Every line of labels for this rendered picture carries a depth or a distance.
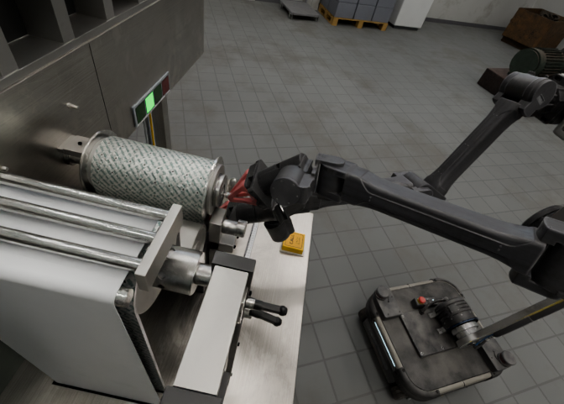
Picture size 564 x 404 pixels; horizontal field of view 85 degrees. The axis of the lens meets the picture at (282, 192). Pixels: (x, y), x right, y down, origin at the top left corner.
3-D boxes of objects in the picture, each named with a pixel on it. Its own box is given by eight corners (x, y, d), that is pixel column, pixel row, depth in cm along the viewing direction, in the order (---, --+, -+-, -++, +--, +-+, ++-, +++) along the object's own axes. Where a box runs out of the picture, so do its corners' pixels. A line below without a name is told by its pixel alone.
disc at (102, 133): (89, 208, 68) (74, 151, 58) (86, 207, 68) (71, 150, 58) (125, 170, 79) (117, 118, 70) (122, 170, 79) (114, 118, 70)
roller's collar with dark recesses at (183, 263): (190, 303, 46) (189, 282, 41) (151, 294, 46) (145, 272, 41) (205, 265, 50) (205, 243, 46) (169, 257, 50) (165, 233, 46)
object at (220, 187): (226, 169, 67) (228, 181, 74) (217, 167, 67) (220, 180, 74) (216, 202, 64) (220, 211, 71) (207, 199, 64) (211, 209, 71)
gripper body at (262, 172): (269, 181, 74) (296, 170, 70) (262, 212, 66) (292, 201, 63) (253, 160, 70) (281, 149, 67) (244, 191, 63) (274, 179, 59)
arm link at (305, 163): (320, 170, 66) (307, 146, 64) (314, 185, 60) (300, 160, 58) (291, 181, 69) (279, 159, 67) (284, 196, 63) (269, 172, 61)
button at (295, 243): (301, 254, 103) (303, 250, 102) (281, 249, 103) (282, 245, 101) (304, 238, 108) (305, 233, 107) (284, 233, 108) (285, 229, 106)
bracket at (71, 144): (85, 159, 65) (82, 152, 64) (58, 153, 65) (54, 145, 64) (99, 145, 69) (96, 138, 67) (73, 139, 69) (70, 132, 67)
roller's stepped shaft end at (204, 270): (234, 297, 46) (236, 287, 43) (194, 288, 46) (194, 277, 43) (239, 278, 48) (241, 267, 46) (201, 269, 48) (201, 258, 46)
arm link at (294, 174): (337, 195, 66) (346, 157, 62) (331, 225, 56) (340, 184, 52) (283, 182, 68) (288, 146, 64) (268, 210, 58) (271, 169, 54)
